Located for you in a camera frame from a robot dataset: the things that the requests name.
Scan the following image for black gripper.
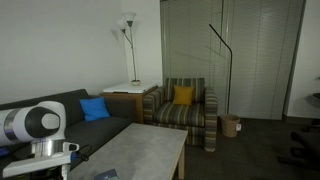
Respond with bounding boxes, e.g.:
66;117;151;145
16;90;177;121
19;167;64;180

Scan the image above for tall blue carton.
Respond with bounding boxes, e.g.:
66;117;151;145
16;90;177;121
93;168;119;180

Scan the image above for dark grey fabric sofa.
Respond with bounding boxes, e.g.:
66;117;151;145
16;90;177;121
0;88;139;180

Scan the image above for blue throw cushion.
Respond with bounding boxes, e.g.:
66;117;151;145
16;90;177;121
79;96;111;122

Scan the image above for brown wooden side table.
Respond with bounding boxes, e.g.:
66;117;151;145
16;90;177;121
100;85;159;125

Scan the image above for light wooden table leg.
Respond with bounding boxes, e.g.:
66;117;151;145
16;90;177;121
176;143;186;180

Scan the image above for striped fabric armchair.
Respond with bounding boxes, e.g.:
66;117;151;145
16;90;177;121
142;77;219;153

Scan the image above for yellow throw cushion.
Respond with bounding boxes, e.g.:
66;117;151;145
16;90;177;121
172;85;195;106

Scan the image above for woven waste basket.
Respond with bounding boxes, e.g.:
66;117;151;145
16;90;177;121
220;113;241;138

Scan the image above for thin black floor lamp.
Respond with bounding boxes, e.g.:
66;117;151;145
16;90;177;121
208;23;233;115

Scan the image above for grey vertical window blinds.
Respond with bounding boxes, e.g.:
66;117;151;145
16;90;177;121
159;0;306;120

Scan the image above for black office chair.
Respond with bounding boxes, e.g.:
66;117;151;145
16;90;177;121
278;93;320;169

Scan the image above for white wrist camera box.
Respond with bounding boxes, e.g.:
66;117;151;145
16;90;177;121
2;142;80;179

